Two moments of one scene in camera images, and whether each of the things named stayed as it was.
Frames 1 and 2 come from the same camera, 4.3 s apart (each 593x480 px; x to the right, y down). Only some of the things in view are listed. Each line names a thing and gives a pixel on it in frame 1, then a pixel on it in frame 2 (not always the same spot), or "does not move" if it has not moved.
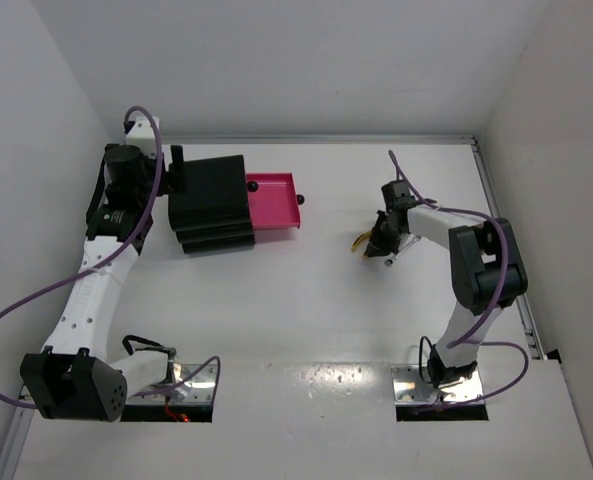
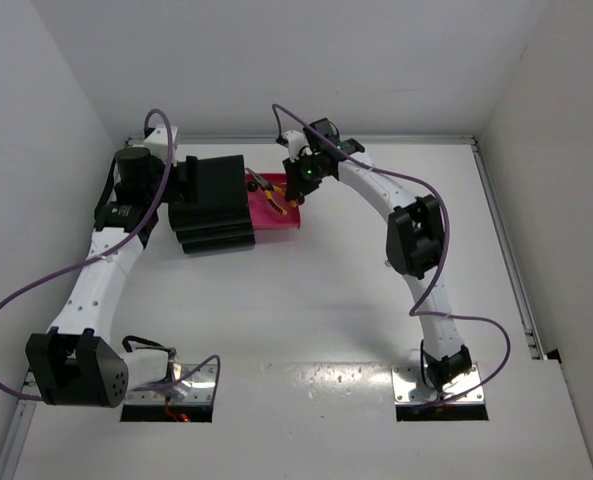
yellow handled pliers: [359, 239] → [268, 188]
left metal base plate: [200, 388] does not move
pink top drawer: [273, 200] does not move
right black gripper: [377, 246] → [296, 187]
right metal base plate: [412, 385] does not move
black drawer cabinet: [213, 215] does not move
